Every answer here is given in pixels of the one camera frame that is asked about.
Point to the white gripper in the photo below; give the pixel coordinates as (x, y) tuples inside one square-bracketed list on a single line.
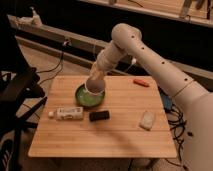
[(107, 60)]

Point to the wooden table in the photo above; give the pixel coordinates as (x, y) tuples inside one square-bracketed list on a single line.
[(118, 137)]

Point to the green ceramic bowl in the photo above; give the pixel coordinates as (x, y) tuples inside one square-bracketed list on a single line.
[(85, 99)]

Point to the white spray bottle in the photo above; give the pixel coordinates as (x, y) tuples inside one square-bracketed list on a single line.
[(36, 18)]

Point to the grey metal rail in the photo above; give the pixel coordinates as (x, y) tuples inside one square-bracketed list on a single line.
[(204, 77)]

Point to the white plastic bottle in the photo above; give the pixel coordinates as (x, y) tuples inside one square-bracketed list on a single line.
[(66, 113)]

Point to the white sponge block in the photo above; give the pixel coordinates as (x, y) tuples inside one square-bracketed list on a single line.
[(147, 120)]

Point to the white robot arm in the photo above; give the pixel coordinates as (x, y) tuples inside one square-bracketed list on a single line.
[(195, 101)]

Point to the black rectangular block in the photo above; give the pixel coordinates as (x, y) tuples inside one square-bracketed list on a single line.
[(101, 115)]

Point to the orange marker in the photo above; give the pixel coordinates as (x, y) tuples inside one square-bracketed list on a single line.
[(140, 82)]

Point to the blue box on floor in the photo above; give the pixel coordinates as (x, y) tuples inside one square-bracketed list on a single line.
[(167, 103)]

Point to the black tripod stand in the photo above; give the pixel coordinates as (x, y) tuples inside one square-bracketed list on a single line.
[(24, 85)]

